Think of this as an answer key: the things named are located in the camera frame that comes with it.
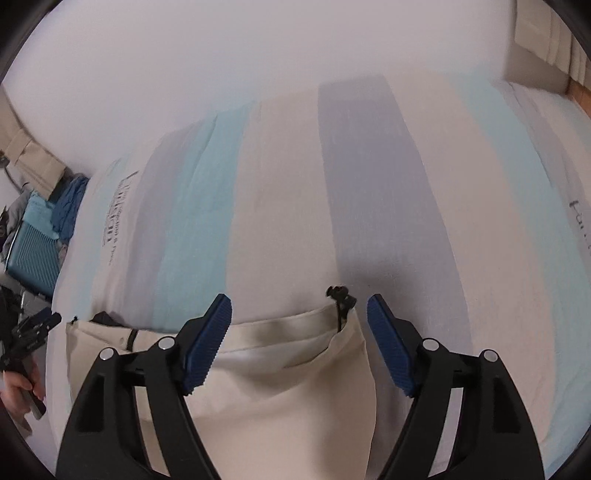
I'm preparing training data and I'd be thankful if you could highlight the striped bed mattress sheet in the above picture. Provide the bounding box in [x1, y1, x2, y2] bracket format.
[46, 73, 590, 479]

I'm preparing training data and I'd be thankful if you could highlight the wooden headboard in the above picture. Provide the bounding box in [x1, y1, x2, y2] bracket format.
[566, 79, 591, 116]

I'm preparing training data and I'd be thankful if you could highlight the blue clothes heap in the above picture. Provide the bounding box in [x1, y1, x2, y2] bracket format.
[50, 175, 89, 244]

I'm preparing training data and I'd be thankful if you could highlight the teal hard suitcase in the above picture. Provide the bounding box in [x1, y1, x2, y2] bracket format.
[5, 221, 60, 299]

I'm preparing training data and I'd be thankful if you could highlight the light blue cloth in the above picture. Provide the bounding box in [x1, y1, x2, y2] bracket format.
[23, 191, 59, 240]

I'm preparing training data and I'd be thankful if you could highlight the right beige curtain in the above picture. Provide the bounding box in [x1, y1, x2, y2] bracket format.
[503, 0, 590, 93]

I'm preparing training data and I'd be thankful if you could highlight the beige curtain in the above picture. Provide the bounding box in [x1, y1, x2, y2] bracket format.
[503, 0, 590, 93]
[1, 87, 68, 201]

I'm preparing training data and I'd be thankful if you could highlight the left hand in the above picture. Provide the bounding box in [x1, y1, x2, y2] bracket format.
[1, 359, 45, 423]

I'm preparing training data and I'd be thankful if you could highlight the left beige curtain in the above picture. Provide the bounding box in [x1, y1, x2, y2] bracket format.
[1, 87, 68, 201]

